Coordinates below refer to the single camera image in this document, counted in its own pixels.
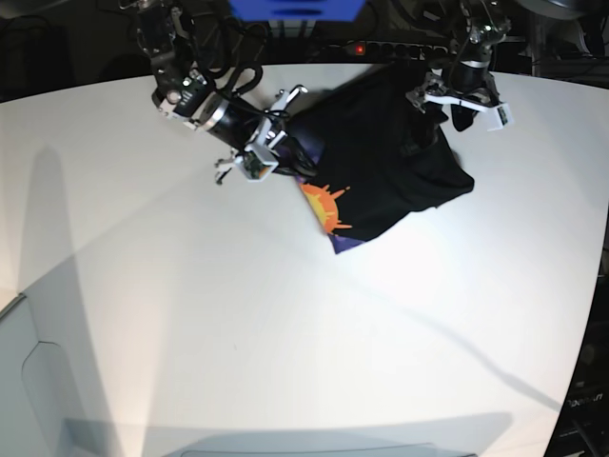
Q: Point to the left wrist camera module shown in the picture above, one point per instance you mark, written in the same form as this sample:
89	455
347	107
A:
498	117

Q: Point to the blue plastic box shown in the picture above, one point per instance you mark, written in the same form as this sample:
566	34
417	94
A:
318	10

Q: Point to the black power strip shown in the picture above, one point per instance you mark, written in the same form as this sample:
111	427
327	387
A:
377	52

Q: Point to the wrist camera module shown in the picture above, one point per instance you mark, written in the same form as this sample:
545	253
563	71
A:
498	117
258	162

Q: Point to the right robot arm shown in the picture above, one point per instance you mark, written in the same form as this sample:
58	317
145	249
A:
191	92

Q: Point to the black T-shirt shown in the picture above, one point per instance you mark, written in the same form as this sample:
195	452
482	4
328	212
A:
371	174

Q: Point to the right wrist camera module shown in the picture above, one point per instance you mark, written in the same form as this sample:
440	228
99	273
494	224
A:
258	162

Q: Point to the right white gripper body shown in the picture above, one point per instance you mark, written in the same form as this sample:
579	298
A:
238	124

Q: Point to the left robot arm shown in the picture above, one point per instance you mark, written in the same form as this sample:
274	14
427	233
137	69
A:
461	80

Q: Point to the black box with white lettering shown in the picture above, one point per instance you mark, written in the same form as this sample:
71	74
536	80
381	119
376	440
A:
582	427

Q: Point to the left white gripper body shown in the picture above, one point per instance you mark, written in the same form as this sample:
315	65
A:
435	91

